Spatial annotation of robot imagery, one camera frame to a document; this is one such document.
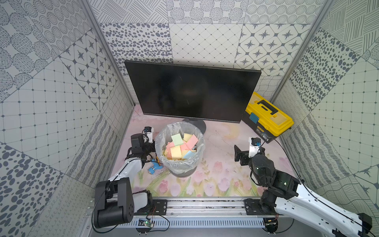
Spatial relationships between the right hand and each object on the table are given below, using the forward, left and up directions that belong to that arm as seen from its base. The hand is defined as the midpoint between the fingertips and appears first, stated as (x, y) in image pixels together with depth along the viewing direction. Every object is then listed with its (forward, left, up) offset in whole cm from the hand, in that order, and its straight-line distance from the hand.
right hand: (244, 146), depth 74 cm
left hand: (+11, +49, -10) cm, 51 cm away
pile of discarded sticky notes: (-1, +32, -2) cm, 32 cm away
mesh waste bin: (+1, +33, -2) cm, 33 cm away
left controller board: (-31, +47, -21) cm, 60 cm away
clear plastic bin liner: (+2, +41, +6) cm, 41 cm away
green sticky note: (+5, +35, -2) cm, 35 cm away
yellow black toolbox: (+22, -19, -4) cm, 29 cm away
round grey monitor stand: (+28, +23, -18) cm, 41 cm away
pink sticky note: (+4, +27, -2) cm, 27 cm away
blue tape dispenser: (-4, +48, -17) cm, 52 cm away
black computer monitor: (+40, +16, +2) cm, 43 cm away
